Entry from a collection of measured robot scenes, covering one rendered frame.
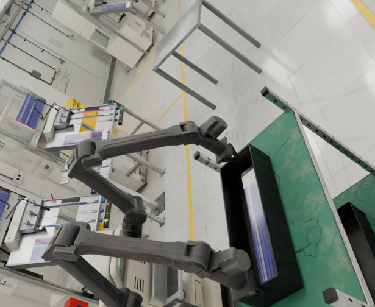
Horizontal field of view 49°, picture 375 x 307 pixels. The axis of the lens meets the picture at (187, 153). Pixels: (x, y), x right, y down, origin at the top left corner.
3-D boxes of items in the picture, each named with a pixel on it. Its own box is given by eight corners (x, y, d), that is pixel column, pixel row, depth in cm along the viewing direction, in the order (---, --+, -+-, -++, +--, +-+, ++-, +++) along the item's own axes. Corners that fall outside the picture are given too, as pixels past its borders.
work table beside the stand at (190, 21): (261, 72, 394) (197, 22, 359) (213, 110, 439) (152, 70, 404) (260, 43, 423) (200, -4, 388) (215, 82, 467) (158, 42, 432)
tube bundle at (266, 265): (246, 178, 167) (241, 174, 165) (259, 167, 163) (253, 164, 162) (269, 293, 129) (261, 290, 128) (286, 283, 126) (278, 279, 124)
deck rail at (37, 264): (94, 259, 335) (92, 254, 330) (93, 261, 333) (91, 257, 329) (8, 268, 339) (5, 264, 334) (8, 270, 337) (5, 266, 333)
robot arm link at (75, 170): (57, 155, 150) (58, 175, 143) (86, 135, 148) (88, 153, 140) (132, 210, 180) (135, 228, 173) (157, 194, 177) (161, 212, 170)
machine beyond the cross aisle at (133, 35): (166, 12, 789) (77, -54, 706) (166, 31, 728) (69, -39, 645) (127, 63, 857) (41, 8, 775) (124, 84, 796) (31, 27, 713)
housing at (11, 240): (33, 207, 388) (27, 197, 379) (19, 251, 352) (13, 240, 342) (25, 208, 389) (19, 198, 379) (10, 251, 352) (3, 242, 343)
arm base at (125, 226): (123, 220, 186) (121, 242, 177) (122, 208, 180) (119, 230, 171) (142, 220, 186) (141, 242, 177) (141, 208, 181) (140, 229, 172)
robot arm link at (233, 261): (192, 242, 116) (186, 269, 110) (221, 226, 109) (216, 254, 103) (223, 264, 120) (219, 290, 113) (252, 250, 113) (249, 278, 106)
